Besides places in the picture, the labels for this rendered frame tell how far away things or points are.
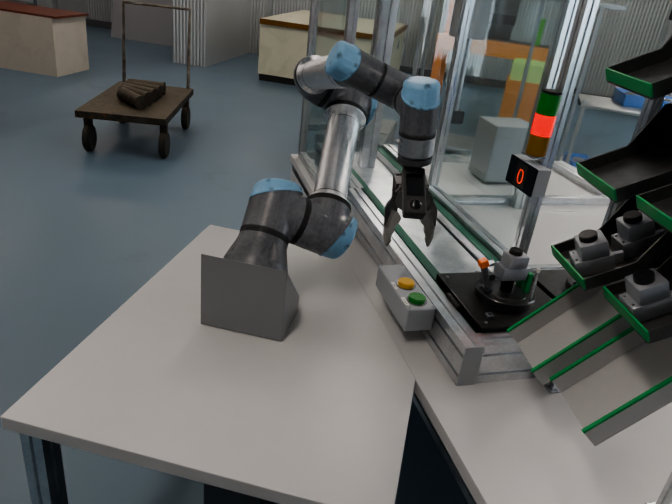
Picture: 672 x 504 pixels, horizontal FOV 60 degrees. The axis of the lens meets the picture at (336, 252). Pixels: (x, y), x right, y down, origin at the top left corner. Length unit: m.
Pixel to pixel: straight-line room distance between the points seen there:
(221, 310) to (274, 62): 7.25
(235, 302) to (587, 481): 0.77
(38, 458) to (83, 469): 1.02
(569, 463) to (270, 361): 0.61
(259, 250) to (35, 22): 6.95
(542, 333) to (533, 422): 0.18
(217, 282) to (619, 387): 0.81
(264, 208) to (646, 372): 0.81
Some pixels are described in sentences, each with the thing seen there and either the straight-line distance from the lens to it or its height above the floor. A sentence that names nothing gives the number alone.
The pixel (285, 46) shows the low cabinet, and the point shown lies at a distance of 8.38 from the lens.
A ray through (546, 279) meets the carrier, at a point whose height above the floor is 0.97.
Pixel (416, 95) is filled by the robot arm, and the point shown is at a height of 1.42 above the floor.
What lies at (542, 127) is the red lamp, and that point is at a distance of 1.51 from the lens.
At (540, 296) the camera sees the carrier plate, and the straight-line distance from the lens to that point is 1.49.
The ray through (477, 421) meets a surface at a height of 0.86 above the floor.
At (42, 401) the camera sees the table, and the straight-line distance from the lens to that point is 1.23.
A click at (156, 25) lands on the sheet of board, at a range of 10.99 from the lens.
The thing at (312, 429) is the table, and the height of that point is 0.86.
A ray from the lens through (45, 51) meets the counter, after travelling 8.06.
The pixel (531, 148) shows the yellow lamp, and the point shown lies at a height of 1.28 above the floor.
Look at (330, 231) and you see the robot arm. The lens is 1.37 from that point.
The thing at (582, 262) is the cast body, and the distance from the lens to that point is 1.08.
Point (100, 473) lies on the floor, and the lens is 2.27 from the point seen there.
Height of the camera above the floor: 1.64
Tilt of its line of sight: 27 degrees down
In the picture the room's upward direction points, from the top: 7 degrees clockwise
